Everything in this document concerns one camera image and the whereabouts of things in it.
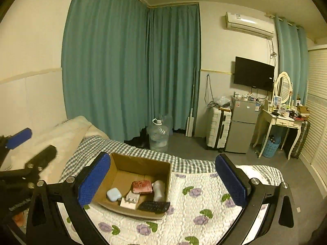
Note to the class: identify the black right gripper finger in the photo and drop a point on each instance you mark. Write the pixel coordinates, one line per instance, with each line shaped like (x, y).
(40, 161)

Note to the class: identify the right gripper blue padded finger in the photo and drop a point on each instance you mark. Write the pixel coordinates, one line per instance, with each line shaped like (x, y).
(45, 224)
(278, 226)

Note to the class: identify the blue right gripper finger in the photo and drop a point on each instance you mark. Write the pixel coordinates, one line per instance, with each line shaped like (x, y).
(11, 142)

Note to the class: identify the light blue earbud case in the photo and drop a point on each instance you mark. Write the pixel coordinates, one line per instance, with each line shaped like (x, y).
(113, 195)

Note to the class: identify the white charger box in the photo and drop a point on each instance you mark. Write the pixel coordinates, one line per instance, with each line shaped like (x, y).
(130, 201)

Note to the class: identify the red patterned pouch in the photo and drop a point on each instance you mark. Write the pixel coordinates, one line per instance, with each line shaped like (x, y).
(141, 187)

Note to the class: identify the black tv remote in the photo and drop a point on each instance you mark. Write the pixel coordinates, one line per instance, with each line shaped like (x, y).
(159, 207)

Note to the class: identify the white plug-in device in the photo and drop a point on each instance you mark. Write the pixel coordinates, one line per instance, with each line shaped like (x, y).
(159, 189)

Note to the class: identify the person's left hand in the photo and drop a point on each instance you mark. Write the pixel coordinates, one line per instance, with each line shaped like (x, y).
(20, 219)

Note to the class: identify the cream pillow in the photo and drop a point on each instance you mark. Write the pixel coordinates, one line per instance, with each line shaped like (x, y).
(66, 137)

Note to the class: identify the white louvered wardrobe door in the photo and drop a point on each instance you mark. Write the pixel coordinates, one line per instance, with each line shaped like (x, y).
(314, 149)

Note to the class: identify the blue laundry basket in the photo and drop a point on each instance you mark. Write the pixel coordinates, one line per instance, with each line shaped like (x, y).
(271, 146)

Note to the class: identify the floral quilted bedspread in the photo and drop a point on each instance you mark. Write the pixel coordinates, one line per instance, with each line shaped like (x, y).
(201, 212)

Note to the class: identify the dark suitcase by wardrobe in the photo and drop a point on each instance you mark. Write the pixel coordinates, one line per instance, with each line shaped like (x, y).
(305, 127)

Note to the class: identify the white dressing table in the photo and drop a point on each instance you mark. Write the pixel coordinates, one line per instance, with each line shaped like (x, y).
(269, 124)

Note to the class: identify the silver mini fridge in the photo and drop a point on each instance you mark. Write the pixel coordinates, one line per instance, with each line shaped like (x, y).
(242, 126)

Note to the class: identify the grey checked bed sheet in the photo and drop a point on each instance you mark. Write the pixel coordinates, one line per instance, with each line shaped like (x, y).
(91, 146)

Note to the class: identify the white suitcase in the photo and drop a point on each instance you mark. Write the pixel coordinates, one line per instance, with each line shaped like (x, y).
(218, 126)

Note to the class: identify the clear water jug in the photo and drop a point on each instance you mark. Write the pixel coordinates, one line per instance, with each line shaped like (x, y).
(158, 135)

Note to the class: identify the green curtain left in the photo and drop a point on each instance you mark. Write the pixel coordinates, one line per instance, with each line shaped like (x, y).
(125, 64)

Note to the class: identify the green curtain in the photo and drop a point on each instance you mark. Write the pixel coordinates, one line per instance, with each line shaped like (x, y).
(293, 55)
(125, 64)

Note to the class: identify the white mop pole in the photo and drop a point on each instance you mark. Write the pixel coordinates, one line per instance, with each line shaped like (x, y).
(190, 119)

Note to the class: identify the oval vanity mirror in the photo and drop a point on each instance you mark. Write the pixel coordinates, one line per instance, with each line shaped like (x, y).
(283, 88)

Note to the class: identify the green curtain right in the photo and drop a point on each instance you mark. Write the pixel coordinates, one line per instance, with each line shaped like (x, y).
(293, 55)

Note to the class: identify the white air conditioner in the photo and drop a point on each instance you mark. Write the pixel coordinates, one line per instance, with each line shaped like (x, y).
(250, 25)

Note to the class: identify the black wall television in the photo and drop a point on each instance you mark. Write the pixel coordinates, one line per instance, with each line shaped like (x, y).
(254, 74)

